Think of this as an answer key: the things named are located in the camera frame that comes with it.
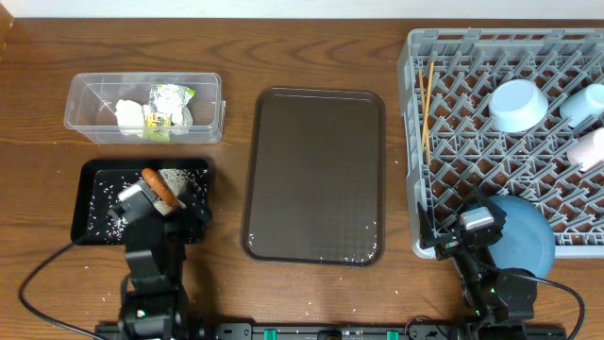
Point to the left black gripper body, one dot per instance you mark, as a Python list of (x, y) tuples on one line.
[(181, 231)]

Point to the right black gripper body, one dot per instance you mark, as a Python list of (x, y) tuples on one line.
[(448, 249)]

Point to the orange carrot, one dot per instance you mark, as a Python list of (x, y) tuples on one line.
[(159, 186)]

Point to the white rice pile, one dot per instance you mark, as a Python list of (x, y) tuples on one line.
[(100, 228)]

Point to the dark blue plate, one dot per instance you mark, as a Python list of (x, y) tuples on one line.
[(528, 241)]

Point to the wooden chopstick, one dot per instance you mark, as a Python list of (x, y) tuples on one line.
[(427, 104), (423, 89)]

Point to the yellow silver snack wrapper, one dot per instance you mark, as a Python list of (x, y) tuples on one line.
[(167, 112)]

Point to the white paper napkin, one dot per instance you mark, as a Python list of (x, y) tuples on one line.
[(131, 116)]

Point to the light blue bowl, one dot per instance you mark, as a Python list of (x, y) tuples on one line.
[(517, 105)]

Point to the white pink cup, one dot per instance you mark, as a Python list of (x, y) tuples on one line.
[(587, 153)]

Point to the light blue cup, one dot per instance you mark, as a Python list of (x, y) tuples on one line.
[(583, 104)]

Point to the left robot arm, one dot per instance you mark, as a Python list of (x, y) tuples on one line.
[(154, 303)]

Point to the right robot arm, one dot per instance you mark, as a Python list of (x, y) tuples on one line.
[(502, 299)]

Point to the grey dishwasher rack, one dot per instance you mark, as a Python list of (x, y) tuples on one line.
[(465, 149)]

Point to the black plastic tray bin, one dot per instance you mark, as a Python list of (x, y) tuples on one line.
[(90, 168)]

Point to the dark brown serving tray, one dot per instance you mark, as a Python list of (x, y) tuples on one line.
[(316, 178)]

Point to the clear plastic bin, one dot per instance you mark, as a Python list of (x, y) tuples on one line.
[(92, 100)]

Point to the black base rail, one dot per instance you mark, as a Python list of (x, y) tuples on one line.
[(415, 331)]

